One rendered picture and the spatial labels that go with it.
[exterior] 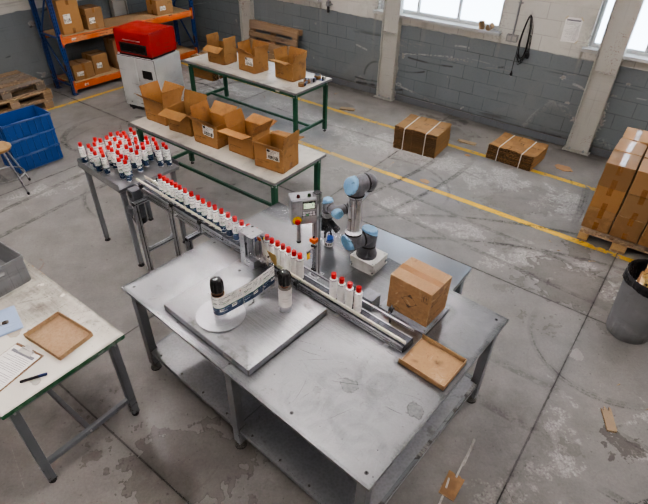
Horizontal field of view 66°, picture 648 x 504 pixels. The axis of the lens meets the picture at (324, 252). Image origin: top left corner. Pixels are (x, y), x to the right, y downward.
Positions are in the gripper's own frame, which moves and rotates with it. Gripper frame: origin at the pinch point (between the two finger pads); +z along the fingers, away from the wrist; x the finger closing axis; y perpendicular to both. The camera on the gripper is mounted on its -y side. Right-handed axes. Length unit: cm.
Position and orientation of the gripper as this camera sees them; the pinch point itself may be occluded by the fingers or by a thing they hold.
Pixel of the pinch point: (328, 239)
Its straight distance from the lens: 378.2
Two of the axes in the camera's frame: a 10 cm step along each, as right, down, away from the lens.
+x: -6.0, 4.7, -6.4
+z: -0.2, 7.9, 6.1
